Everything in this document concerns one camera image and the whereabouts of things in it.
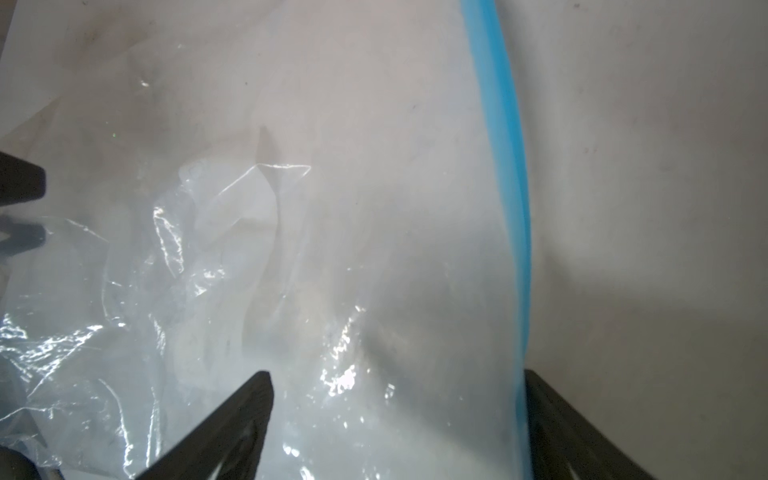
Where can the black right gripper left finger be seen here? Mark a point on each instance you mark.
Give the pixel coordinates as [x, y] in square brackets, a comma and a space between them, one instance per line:
[228, 443]

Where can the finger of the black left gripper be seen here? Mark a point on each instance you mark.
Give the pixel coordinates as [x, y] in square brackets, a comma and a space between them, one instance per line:
[20, 181]

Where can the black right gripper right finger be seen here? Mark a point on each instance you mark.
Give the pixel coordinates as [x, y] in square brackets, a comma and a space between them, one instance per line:
[565, 445]

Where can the clear zip bag blue zipper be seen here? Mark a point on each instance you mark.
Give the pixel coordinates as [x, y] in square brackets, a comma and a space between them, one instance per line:
[330, 191]

